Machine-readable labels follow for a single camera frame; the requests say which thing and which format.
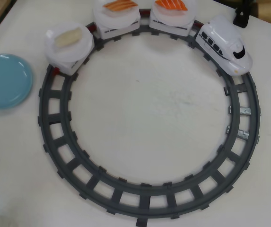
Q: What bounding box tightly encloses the orange salmon nigiri sushi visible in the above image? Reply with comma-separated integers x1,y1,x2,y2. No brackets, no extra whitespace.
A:
154,0,188,15

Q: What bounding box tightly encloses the white squid nigiri sushi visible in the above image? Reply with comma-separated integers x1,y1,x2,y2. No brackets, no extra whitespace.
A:
54,27,83,48

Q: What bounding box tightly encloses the striped pale orange nigiri sushi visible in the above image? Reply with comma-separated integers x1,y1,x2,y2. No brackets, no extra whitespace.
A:
102,0,138,16

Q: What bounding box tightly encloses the white Shinkansen toy locomotive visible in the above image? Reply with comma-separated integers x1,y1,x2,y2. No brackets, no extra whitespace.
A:
195,15,254,76

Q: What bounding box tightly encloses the blue round dish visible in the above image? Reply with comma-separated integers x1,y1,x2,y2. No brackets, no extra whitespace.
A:
0,53,34,110

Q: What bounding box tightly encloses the grey circular toy train track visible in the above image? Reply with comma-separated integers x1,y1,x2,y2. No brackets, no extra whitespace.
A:
37,9,262,227

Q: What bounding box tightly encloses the silver tape strip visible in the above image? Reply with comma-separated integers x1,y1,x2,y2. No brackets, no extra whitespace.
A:
226,126,250,140
227,105,252,116

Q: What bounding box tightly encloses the black clamp stand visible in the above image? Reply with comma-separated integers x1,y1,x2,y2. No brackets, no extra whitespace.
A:
233,0,256,28

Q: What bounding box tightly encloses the brown cardboard roll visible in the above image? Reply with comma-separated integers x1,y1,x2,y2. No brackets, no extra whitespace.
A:
255,0,271,26

